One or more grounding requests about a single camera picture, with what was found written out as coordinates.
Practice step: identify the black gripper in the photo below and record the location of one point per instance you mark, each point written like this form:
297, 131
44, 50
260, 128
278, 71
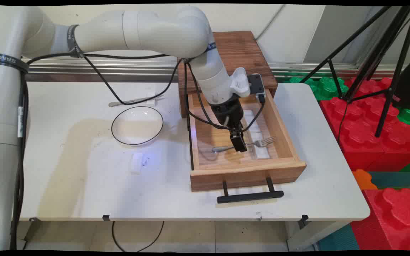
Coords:
228, 112

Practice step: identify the silver metal knife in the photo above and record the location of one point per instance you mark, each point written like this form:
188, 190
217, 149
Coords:
133, 101

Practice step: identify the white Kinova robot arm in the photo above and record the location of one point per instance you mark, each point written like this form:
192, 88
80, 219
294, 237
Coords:
155, 32

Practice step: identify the white textured rest strip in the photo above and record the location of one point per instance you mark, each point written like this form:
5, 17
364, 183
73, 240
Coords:
262, 151
250, 119

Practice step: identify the silver metal fork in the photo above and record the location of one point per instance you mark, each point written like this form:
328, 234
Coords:
263, 143

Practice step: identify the light wooden drawer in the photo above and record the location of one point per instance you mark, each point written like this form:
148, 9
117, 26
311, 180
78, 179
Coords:
247, 174

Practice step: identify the dark wooden cabinet box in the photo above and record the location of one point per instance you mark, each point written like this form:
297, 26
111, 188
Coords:
240, 53

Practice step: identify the white cutlery rest block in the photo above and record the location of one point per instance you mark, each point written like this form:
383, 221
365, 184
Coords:
137, 163
151, 99

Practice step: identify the white plate black rim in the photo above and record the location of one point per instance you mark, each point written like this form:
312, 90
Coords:
137, 125

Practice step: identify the black table clip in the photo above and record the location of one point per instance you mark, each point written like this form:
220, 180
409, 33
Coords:
106, 217
304, 219

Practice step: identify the grey metal table leg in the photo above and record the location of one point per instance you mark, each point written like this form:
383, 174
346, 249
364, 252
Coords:
308, 236

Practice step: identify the large red foam block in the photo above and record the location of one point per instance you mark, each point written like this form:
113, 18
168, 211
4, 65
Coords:
368, 131

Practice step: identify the orange foam piece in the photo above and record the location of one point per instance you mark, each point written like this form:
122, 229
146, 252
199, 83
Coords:
363, 179

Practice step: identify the teal foam mat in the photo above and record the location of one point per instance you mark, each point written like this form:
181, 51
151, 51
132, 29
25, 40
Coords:
397, 179

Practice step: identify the black wrist camera white mount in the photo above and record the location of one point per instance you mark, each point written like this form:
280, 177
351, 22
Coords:
256, 85

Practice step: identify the black camera tripod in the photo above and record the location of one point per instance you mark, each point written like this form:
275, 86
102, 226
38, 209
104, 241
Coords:
386, 53

